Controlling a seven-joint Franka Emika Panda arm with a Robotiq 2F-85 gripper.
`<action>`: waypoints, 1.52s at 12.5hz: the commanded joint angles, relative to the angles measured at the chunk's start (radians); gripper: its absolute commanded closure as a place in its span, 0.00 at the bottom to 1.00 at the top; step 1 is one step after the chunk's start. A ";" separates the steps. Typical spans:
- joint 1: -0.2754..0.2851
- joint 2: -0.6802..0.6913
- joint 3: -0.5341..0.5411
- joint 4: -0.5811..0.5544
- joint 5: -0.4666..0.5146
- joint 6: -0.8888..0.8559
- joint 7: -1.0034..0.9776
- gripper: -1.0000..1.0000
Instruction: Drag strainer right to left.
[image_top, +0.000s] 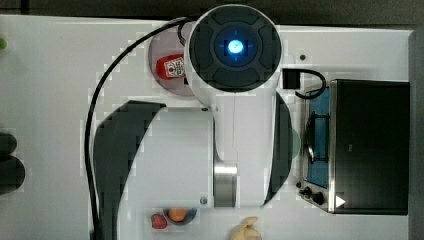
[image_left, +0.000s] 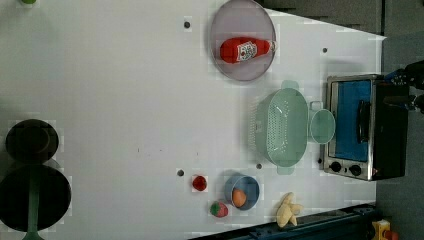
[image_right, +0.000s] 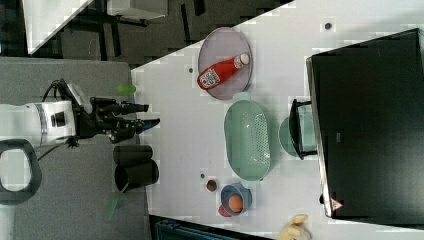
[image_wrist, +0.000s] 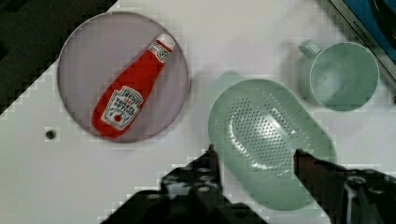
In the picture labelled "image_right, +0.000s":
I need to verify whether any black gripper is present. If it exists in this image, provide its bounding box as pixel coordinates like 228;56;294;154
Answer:
71;97;160;144

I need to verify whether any green oval strainer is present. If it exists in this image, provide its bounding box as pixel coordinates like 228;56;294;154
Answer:
224;92;271;188

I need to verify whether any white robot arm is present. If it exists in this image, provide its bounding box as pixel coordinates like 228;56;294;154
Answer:
1;97;160;206

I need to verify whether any green round object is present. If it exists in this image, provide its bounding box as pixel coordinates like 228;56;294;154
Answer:
117;85;136;94

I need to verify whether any small black cup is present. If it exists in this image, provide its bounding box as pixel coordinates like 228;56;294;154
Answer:
113;145;153;166

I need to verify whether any large black cup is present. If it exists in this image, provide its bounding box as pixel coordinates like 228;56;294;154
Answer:
114;160;159;191

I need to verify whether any red ketchup bottle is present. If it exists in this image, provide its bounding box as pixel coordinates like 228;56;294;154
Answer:
197;53;250;90

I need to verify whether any green spatula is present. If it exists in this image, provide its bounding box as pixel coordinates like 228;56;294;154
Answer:
104;184;129;221

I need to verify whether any grey round plate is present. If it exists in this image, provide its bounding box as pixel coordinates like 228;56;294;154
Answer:
196;28;253;100

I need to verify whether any blue bowl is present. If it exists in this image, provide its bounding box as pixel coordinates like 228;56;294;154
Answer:
220;183;252;216

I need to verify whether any orange egg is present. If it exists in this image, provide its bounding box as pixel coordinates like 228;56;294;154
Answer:
228;195;243;213

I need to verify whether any green mug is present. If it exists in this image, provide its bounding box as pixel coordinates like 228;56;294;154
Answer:
279;114;317;159

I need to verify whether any yellow banana toy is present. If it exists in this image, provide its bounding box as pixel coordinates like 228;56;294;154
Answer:
276;214;312;240

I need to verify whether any black toaster oven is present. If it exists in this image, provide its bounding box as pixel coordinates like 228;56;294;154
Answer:
306;28;424;229

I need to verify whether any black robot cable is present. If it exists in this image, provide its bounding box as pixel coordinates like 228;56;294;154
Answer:
36;78;73;162

